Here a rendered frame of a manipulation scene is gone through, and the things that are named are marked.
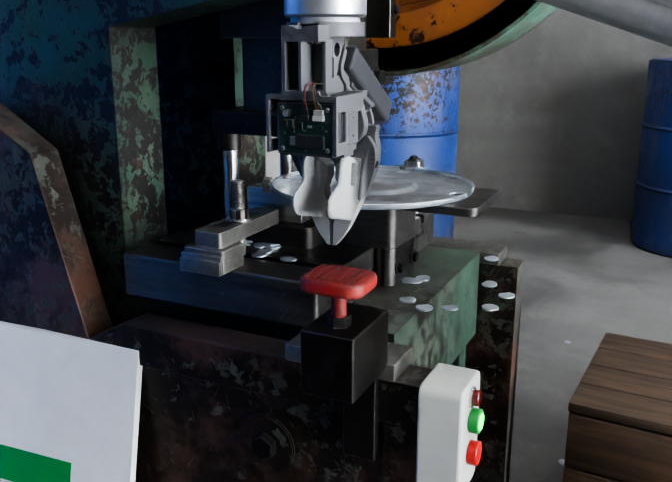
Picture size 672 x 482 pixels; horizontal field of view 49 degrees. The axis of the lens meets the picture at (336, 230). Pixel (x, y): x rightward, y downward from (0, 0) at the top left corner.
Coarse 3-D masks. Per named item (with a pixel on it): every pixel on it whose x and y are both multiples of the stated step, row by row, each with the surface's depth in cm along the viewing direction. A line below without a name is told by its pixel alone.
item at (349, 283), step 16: (320, 272) 76; (336, 272) 76; (352, 272) 76; (368, 272) 76; (304, 288) 75; (320, 288) 74; (336, 288) 73; (352, 288) 72; (368, 288) 74; (336, 304) 76
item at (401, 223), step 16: (480, 192) 105; (496, 192) 105; (416, 208) 99; (432, 208) 98; (448, 208) 97; (464, 208) 96; (480, 208) 97; (368, 224) 104; (384, 224) 103; (400, 224) 105; (352, 240) 106; (368, 240) 105; (384, 240) 104; (400, 240) 106; (384, 256) 104; (400, 256) 107; (416, 256) 111; (384, 272) 105; (400, 272) 106
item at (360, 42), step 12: (252, 48) 103; (264, 48) 102; (276, 48) 102; (360, 48) 109; (252, 60) 104; (264, 60) 103; (276, 60) 102; (372, 60) 106; (252, 72) 104; (264, 72) 103; (276, 72) 102; (384, 72) 107; (252, 84) 104; (264, 84) 104; (276, 84) 103; (252, 96) 105; (264, 96) 104; (252, 108) 105; (264, 108) 104
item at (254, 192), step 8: (288, 176) 117; (256, 184) 111; (248, 192) 109; (256, 192) 108; (272, 192) 107; (248, 200) 109; (256, 200) 109; (264, 200) 108; (272, 200) 107; (280, 200) 107; (288, 200) 106; (248, 208) 110; (280, 208) 107; (288, 208) 107; (280, 216) 108; (288, 216) 107; (296, 216) 106; (304, 216) 107
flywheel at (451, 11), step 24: (408, 0) 137; (432, 0) 133; (456, 0) 130; (480, 0) 128; (504, 0) 126; (408, 24) 134; (432, 24) 132; (456, 24) 131; (480, 24) 135; (384, 48) 139
